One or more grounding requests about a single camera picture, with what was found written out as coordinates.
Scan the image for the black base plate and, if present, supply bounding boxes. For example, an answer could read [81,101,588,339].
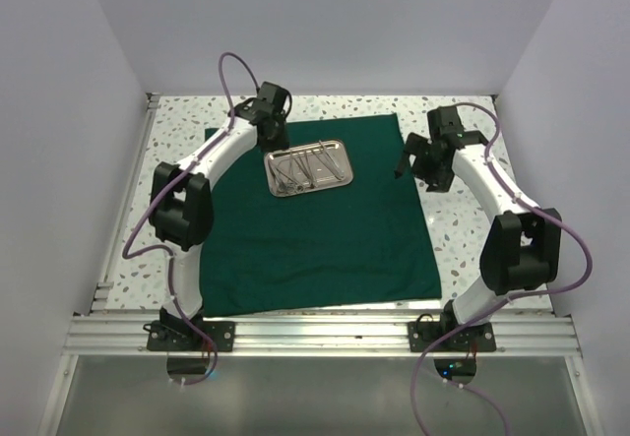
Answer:
[143,321,235,352]
[407,321,497,353]

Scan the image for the steel forceps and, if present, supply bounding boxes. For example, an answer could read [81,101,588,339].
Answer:
[303,150,322,188]

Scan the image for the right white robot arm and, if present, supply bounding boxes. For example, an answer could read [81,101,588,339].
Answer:
[394,105,561,350]

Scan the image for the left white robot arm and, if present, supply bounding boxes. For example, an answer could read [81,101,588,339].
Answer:
[149,82,292,350]

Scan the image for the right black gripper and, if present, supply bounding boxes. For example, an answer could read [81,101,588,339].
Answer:
[395,132,455,194]

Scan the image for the aluminium mounting rail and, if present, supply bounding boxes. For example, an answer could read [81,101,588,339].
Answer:
[62,309,582,357]

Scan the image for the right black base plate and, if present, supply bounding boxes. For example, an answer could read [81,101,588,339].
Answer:
[407,321,497,353]

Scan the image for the steel needle holder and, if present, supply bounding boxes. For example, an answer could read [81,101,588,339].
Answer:
[319,141,346,180]

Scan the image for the steel surgical scissors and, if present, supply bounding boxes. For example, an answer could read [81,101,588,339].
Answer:
[275,155,305,196]

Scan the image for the stainless steel instrument tray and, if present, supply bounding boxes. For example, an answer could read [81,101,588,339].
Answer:
[264,140,354,198]

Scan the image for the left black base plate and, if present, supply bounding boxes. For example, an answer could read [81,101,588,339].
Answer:
[143,321,235,352]

